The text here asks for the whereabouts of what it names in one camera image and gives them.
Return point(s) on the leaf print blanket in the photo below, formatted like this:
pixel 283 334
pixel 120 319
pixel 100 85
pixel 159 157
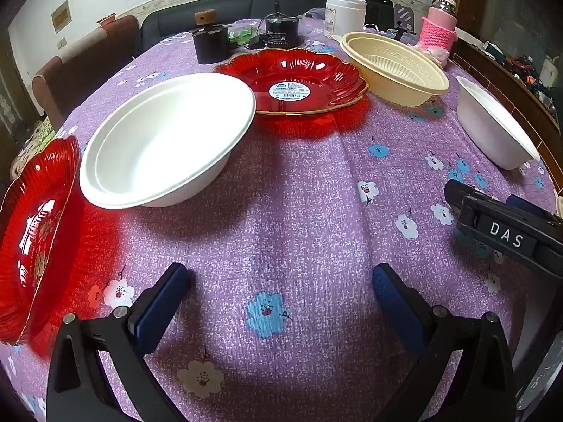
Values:
pixel 26 158

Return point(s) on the black leather sofa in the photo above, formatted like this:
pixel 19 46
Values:
pixel 176 20

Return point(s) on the black cylinder with wooden top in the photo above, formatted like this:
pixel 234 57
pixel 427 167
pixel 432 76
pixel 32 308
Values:
pixel 210 46

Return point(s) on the pink bottle with knitted sleeve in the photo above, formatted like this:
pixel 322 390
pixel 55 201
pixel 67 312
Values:
pixel 437 33

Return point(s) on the white plastic jar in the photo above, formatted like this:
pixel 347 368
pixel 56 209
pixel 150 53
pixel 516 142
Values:
pixel 345 15

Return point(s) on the red ribbed plastic plate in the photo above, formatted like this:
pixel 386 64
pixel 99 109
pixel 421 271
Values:
pixel 39 237

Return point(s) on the black round labelled device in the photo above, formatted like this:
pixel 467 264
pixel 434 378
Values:
pixel 281 33

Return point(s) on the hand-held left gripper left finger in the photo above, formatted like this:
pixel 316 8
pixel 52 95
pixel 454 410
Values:
pixel 162 307

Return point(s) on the large white bowl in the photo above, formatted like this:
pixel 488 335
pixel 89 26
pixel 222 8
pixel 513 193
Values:
pixel 167 140

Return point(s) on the purple floral tablecloth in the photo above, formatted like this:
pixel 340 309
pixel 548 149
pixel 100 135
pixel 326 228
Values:
pixel 286 206

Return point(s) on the clear plastic container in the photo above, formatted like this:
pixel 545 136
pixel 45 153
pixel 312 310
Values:
pixel 314 20

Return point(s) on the wall socket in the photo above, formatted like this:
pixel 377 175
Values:
pixel 62 43

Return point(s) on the small red dish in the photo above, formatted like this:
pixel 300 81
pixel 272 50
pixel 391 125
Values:
pixel 107 18

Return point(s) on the small white bowl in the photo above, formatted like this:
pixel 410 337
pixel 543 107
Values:
pixel 488 123

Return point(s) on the cream plastic strainer bowl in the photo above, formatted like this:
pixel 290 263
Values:
pixel 396 79

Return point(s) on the green cloth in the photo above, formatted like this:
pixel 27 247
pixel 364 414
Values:
pixel 44 134

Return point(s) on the pink plastic bag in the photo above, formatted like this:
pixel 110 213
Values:
pixel 437 55

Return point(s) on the grey perforated metal stand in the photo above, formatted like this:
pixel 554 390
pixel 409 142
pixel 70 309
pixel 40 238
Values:
pixel 404 16

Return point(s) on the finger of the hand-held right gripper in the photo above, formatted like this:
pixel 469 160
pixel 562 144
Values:
pixel 455 193
pixel 523 204

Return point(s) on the green packet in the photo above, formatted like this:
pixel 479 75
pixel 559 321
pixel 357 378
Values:
pixel 244 35

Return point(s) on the red gold-rimmed labelled plate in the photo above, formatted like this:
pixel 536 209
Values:
pixel 308 74

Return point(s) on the yellow wall plaque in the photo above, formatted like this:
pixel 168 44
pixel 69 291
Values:
pixel 61 16

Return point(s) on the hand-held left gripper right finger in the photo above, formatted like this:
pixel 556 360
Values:
pixel 396 312

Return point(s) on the brown armchair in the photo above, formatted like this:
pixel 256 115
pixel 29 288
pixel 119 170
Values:
pixel 79 66

